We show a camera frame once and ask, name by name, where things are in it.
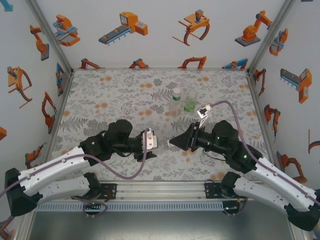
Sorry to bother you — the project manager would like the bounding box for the aluminium frame leg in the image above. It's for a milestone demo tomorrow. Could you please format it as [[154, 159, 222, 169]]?
[[291, 228, 310, 240], [14, 214, 36, 240]]

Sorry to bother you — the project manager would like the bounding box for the aluminium frame side beam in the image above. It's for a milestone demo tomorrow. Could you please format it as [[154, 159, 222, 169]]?
[[39, 69, 75, 173], [246, 69, 282, 176]]

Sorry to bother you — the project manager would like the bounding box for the small circuit board with LED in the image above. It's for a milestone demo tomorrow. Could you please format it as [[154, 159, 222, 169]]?
[[83, 199, 107, 210], [223, 203, 241, 213]]

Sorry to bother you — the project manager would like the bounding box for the clear bottle with green label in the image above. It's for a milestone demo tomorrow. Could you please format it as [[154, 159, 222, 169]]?
[[184, 96, 198, 113]]

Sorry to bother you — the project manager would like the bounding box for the aluminium frame post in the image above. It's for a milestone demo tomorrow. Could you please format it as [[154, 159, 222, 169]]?
[[24, 0, 75, 75], [246, 0, 297, 75]]

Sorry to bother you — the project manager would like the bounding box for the long aluminium slotted rail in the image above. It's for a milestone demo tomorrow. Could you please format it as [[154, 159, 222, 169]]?
[[37, 180, 253, 201]]

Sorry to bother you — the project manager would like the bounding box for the clear bottle with green neck ring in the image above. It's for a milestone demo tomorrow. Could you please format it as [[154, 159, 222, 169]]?
[[169, 92, 184, 118]]

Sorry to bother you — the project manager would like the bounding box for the grey perforated cable duct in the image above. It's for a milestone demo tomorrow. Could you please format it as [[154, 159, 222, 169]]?
[[36, 201, 224, 213]]

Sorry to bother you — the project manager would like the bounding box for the thin aluminium frame beam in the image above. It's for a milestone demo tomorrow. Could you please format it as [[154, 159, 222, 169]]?
[[72, 66, 250, 72]]

